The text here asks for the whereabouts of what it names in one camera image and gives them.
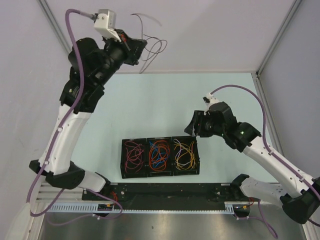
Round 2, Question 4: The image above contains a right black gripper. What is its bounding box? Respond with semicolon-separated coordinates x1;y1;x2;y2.
183;110;225;138

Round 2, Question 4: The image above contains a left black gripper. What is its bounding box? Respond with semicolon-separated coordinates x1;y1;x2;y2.
97;29;150;86

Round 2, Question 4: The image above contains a yellow thin cable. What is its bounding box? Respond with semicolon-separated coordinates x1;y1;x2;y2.
173;140;197;171

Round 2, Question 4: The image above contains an orange thin cable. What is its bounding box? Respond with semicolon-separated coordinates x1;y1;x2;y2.
148;140;171;172

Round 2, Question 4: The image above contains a blue thin cable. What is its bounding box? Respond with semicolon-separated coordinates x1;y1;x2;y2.
149;141;169;170

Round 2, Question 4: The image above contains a red thin cable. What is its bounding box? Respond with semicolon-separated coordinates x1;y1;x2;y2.
124;140;145;173

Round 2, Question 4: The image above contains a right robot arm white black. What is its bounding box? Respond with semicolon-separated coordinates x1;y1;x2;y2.
184;101;320;224

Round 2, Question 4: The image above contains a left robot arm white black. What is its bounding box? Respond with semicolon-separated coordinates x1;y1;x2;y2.
29;29;147;200

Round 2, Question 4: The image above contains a black three-compartment tray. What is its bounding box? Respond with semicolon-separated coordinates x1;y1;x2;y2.
120;136;200;179

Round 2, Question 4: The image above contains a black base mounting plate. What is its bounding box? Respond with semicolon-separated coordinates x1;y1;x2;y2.
82;182;261;211

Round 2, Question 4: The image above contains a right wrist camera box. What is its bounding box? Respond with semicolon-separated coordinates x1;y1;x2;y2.
202;93;220;112

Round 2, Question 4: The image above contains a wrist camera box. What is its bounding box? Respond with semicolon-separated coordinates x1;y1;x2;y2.
202;93;220;112
94;9;121;42

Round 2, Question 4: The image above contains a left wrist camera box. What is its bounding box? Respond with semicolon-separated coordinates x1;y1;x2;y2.
94;9;121;42

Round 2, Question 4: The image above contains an aluminium side rail right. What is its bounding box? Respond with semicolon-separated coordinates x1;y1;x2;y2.
251;72;284;155

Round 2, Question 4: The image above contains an aluminium corner post left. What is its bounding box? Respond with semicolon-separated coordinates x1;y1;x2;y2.
37;0;84;77

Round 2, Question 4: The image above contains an aluminium corner post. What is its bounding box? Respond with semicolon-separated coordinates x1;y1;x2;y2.
255;0;304;76
37;0;84;77

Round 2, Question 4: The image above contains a grey slotted cable duct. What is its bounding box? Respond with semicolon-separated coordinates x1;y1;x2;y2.
47;203;234;215

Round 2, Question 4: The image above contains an aluminium frame rail front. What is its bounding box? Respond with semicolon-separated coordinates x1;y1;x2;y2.
36;182;308;203

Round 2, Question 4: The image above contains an aluminium corner post right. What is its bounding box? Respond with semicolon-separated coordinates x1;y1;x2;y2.
255;0;304;76

